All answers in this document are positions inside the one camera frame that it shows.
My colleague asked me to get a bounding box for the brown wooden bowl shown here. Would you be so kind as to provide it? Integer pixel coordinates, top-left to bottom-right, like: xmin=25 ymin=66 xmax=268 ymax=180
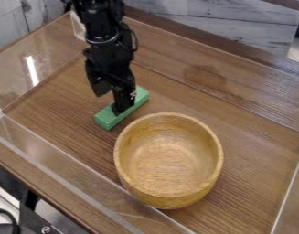
xmin=113 ymin=112 xmax=223 ymax=209

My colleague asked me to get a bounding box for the clear acrylic corner bracket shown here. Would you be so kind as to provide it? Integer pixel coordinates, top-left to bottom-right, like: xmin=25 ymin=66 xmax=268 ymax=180
xmin=69 ymin=11 xmax=85 ymax=41

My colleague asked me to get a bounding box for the green rectangular block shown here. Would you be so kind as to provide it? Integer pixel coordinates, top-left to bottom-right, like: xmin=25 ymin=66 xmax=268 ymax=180
xmin=93 ymin=87 xmax=149 ymax=131

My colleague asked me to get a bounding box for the black cable under table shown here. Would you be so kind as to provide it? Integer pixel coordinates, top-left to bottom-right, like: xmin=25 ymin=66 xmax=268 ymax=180
xmin=0 ymin=207 xmax=21 ymax=234

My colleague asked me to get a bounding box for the black metal table bracket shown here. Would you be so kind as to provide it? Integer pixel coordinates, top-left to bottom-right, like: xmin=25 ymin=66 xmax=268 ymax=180
xmin=18 ymin=190 xmax=63 ymax=234

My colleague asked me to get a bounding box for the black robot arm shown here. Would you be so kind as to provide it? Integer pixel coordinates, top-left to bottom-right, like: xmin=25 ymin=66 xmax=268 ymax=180
xmin=61 ymin=0 xmax=137 ymax=115

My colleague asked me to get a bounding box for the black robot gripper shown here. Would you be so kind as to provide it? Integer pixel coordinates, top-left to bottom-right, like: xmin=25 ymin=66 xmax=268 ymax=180
xmin=83 ymin=23 xmax=137 ymax=116

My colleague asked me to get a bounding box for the clear acrylic tray wall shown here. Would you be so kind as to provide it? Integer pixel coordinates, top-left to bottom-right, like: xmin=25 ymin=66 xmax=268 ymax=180
xmin=0 ymin=107 xmax=195 ymax=234

